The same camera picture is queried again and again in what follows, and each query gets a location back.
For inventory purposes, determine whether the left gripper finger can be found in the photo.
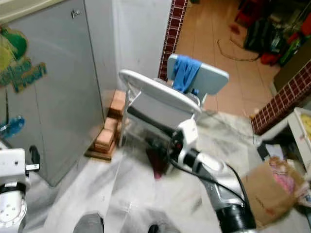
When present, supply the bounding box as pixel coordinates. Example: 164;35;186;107
28;145;40;171

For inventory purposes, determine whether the silver fridge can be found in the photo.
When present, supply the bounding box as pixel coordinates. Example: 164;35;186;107
0;0;106;188

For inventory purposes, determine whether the green yellow fridge sticker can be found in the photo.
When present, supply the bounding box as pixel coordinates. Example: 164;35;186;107
0;27;48;94

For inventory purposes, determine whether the dark red object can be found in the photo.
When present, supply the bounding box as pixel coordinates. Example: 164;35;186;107
145;148;169;181

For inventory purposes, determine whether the blue hanging brush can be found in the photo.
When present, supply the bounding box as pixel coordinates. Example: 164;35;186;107
0;115;26;140

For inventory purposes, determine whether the folded white table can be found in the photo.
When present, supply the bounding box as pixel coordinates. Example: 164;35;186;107
119;69;204;147

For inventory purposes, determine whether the orange brick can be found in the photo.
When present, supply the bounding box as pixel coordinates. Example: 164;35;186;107
107;90;127;120
93;118;117;156

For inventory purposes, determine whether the blue cloth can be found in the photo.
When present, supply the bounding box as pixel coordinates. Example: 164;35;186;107
171;55;203;94

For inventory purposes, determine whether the pale blue plastic stool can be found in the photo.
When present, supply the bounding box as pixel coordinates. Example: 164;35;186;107
166;53;230;97

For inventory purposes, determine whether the robot right leg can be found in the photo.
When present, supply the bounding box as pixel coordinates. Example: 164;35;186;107
148;223;164;233

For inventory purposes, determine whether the robot leg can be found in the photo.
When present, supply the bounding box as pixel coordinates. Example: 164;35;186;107
148;223;164;233
75;213;106;233

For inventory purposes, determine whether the robot left leg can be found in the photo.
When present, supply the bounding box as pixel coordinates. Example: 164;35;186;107
75;213;106;233

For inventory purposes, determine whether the brown cardboard box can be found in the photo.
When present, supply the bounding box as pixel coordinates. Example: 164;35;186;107
240;156;311;229

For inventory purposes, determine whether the pink printed packet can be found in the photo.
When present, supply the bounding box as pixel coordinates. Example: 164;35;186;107
270;158;303;195

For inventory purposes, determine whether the white shelf unit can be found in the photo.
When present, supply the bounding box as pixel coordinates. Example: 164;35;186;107
257;107;311;168

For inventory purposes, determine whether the black bag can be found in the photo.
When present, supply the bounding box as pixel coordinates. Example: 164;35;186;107
244;17;278;53

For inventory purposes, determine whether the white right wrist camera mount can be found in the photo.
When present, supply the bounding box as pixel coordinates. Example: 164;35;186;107
176;119;200;166

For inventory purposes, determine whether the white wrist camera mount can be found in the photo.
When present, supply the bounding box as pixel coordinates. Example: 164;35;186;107
176;119;200;166
0;148;30;183

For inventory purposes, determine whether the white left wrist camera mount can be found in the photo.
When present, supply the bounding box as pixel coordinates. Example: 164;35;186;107
0;148;30;183

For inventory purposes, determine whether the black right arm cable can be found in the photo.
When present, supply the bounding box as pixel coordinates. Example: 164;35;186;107
168;145;249;205

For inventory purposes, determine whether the brown rope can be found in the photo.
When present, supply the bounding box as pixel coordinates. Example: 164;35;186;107
217;38;262;62

